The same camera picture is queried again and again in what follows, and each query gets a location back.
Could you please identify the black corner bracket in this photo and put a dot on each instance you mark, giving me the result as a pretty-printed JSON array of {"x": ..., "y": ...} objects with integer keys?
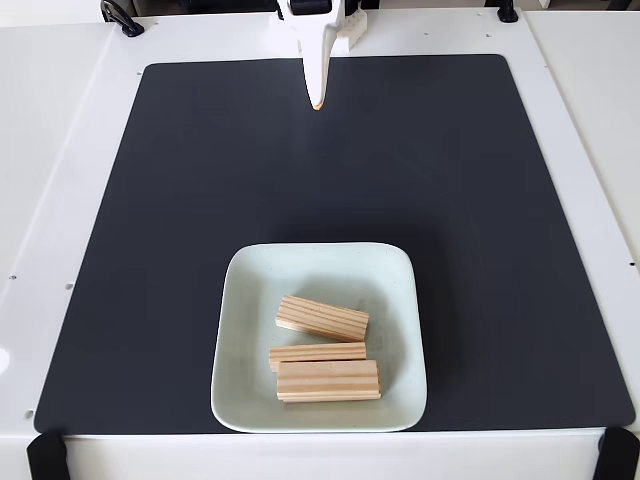
[
  {"x": 47, "y": 457},
  {"x": 620, "y": 455}
]

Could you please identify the black table clamp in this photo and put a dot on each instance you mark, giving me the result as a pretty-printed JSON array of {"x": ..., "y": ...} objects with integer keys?
[
  {"x": 122, "y": 20},
  {"x": 507, "y": 11}
]

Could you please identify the pale green square plate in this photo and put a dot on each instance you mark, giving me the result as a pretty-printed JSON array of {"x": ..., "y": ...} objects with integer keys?
[{"x": 250, "y": 280}]

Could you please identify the black table mat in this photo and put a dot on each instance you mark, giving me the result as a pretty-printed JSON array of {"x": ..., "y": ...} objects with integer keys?
[{"x": 150, "y": 250}]

